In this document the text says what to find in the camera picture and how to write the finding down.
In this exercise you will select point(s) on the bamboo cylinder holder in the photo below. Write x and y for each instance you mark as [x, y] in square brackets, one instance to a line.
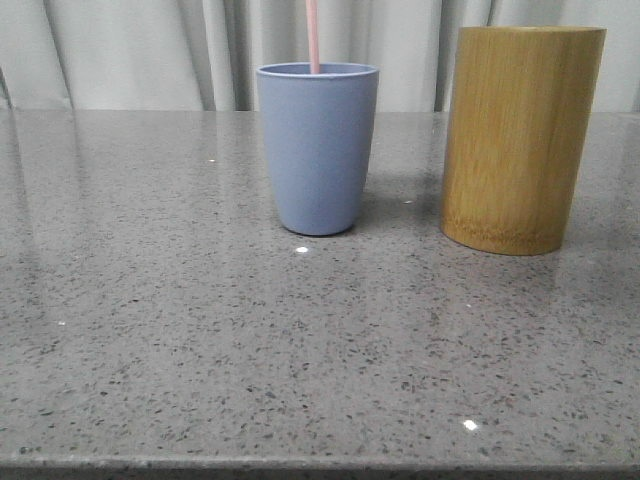
[520, 107]

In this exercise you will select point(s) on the pink chopstick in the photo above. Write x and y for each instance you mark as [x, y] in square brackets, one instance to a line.
[312, 35]

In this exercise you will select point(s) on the grey curtain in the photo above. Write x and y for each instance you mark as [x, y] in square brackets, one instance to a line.
[201, 55]

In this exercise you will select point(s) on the blue plastic cup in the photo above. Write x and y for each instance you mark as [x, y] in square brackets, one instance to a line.
[317, 131]

